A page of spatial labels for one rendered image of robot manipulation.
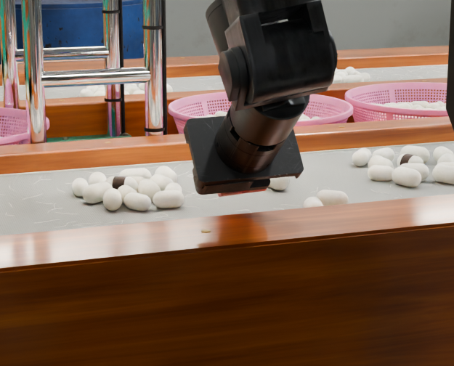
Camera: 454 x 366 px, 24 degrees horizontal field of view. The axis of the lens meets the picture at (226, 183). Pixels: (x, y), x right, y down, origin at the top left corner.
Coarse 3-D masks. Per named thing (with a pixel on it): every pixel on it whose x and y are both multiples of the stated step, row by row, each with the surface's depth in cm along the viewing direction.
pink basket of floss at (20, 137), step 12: (0, 108) 151; (12, 108) 150; (12, 120) 150; (24, 120) 148; (48, 120) 142; (0, 132) 150; (12, 132) 149; (24, 132) 148; (0, 144) 130; (12, 144) 132; (24, 144) 134
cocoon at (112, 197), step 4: (112, 188) 110; (104, 192) 110; (108, 192) 109; (112, 192) 108; (116, 192) 109; (104, 196) 109; (108, 196) 108; (112, 196) 108; (116, 196) 108; (120, 196) 109; (104, 200) 108; (108, 200) 108; (112, 200) 108; (116, 200) 108; (120, 200) 108; (104, 204) 108; (108, 204) 108; (112, 204) 108; (116, 204) 108; (120, 204) 108; (108, 208) 108; (112, 208) 108; (116, 208) 108
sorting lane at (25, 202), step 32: (320, 160) 131; (0, 192) 116; (32, 192) 116; (64, 192) 116; (192, 192) 116; (256, 192) 116; (288, 192) 116; (352, 192) 116; (384, 192) 116; (416, 192) 116; (448, 192) 116; (0, 224) 104; (32, 224) 104; (64, 224) 104; (96, 224) 104
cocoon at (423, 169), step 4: (404, 164) 121; (408, 164) 121; (412, 164) 121; (416, 164) 121; (420, 164) 121; (412, 168) 120; (416, 168) 120; (420, 168) 120; (424, 168) 120; (428, 168) 121; (420, 172) 120; (424, 172) 120; (428, 172) 120; (424, 176) 120
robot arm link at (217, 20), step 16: (208, 16) 92; (224, 16) 90; (224, 48) 90; (224, 64) 82; (240, 64) 80; (336, 64) 83; (224, 80) 83; (240, 80) 81; (240, 96) 83; (288, 96) 85
